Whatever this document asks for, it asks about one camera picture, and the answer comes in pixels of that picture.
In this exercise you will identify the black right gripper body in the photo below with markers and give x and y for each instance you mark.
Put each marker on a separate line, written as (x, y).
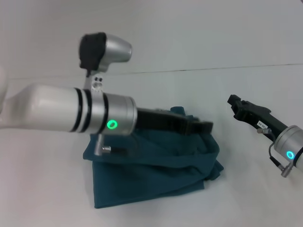
(262, 118)

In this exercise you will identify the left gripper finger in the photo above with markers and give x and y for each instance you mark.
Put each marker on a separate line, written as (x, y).
(201, 127)

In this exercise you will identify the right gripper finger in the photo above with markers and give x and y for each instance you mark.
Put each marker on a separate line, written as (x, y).
(234, 100)

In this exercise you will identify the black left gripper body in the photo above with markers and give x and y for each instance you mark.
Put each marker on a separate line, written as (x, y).
(161, 120)

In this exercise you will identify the teal FREE print t-shirt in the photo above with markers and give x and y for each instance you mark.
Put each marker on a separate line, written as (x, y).
(154, 170)

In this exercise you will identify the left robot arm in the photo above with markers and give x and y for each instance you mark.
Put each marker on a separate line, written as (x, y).
(71, 108)

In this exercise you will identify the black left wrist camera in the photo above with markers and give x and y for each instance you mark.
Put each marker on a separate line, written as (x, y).
(101, 50)

